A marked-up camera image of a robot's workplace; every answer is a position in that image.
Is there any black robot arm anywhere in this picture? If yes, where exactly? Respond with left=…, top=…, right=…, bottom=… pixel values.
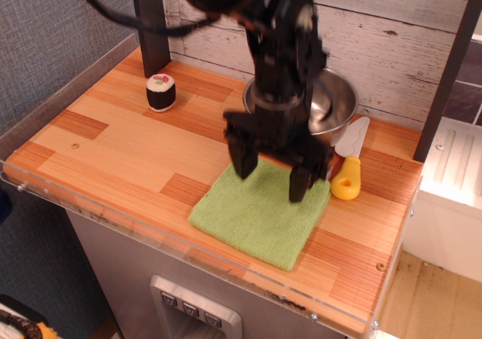
left=187, top=0, right=331, bottom=203

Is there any orange object bottom left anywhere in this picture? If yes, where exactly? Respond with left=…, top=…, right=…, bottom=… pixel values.
left=20, top=322, right=59, bottom=339

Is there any stainless steel bowl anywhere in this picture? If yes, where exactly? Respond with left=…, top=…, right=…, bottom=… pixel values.
left=243, top=69, right=358, bottom=142

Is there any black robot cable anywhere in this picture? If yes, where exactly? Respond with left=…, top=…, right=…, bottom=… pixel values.
left=69, top=0, right=223, bottom=38

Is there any silver dispenser button panel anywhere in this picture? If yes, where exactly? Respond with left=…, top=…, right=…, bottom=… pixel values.
left=150, top=274, right=243, bottom=338

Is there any dark right shelf post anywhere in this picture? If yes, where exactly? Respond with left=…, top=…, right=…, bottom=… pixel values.
left=413, top=0, right=481, bottom=163

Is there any yellow handled toy knife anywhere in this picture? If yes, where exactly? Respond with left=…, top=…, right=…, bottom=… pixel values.
left=331, top=117, right=370, bottom=200

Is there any white toy sink unit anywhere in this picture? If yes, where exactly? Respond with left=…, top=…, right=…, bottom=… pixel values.
left=402, top=118, right=481, bottom=281

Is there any clear acrylic table edge guard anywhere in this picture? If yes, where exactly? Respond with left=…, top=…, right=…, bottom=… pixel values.
left=3, top=149, right=423, bottom=338

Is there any toy sushi roll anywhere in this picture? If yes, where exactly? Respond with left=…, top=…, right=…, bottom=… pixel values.
left=146, top=73, right=176, bottom=112

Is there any silver toy fridge cabinet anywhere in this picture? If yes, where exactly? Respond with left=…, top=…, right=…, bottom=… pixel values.
left=67, top=212, right=343, bottom=338

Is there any green towel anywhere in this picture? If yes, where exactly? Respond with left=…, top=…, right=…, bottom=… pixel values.
left=188, top=160, right=331, bottom=270

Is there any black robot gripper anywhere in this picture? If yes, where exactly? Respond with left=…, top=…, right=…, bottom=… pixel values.
left=223, top=94, right=333, bottom=203

